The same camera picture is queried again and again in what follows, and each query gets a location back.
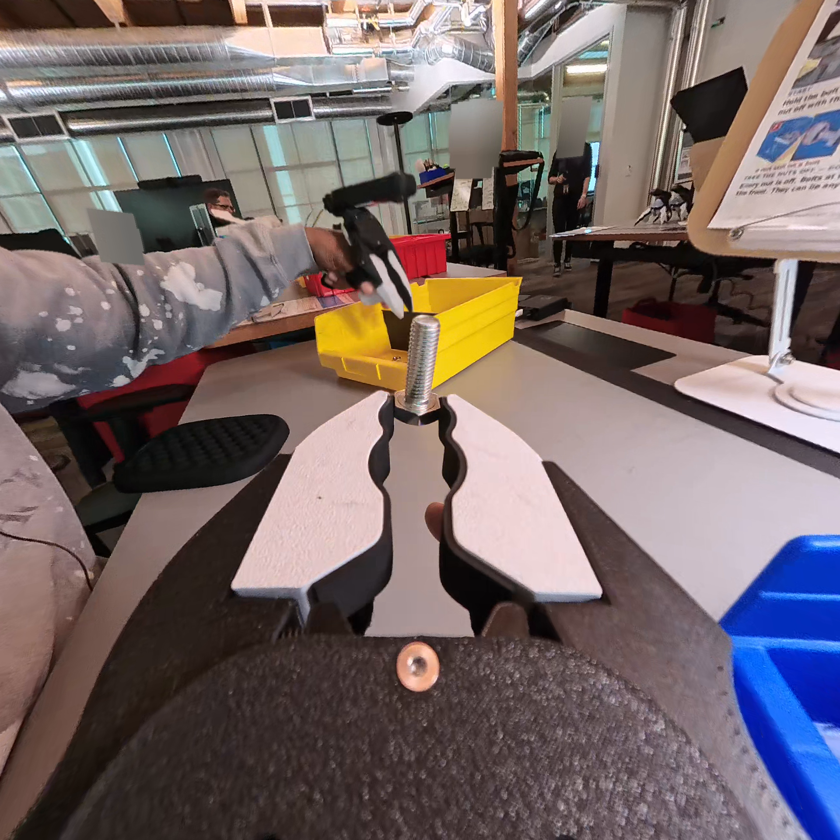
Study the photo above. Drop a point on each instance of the silver ventilation duct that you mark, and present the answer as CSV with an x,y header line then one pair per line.
x,y
164,118
131,56

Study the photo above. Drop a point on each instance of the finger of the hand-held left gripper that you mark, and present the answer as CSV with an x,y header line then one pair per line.
x,y
375,279
397,282

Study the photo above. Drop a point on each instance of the black floor lamp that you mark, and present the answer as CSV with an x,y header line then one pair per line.
x,y
394,119

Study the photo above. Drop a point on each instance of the idle hand-held gripper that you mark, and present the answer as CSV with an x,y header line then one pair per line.
x,y
666,208

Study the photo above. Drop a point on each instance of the silver bolt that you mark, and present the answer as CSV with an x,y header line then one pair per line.
x,y
421,354

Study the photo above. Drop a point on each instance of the black chair armrest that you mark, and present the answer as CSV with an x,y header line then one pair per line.
x,y
197,453

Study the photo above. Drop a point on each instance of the yellow plastic bin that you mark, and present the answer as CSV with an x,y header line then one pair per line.
x,y
472,315

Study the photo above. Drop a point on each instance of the person's grey sweatshirt torso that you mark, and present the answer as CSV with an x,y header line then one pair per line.
x,y
33,590

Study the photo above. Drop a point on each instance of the dark display board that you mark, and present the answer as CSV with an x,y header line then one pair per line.
x,y
712,105

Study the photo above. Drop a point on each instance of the red plastic bin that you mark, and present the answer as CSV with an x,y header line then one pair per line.
x,y
423,253

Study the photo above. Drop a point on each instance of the person's left hand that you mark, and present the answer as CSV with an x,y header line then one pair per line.
x,y
331,253

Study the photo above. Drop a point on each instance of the person's right hand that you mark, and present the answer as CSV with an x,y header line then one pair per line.
x,y
435,522

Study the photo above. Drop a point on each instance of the printed instruction sheet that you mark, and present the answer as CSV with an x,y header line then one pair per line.
x,y
787,151

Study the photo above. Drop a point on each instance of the paper sheet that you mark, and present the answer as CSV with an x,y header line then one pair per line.
x,y
295,308

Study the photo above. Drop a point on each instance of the blue plastic bin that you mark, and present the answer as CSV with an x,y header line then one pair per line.
x,y
787,590

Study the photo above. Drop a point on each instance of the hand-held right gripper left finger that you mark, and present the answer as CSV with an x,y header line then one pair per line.
x,y
315,512

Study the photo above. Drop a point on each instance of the white metal stand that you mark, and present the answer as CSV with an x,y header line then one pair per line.
x,y
735,387

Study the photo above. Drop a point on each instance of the black power adapter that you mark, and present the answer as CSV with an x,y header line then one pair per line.
x,y
543,306

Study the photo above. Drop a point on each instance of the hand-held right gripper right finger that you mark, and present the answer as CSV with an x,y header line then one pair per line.
x,y
512,518

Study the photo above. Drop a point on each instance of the person's left forearm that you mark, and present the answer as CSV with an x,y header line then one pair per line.
x,y
164,295

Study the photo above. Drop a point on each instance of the dark monitor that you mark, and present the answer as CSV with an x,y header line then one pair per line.
x,y
164,210

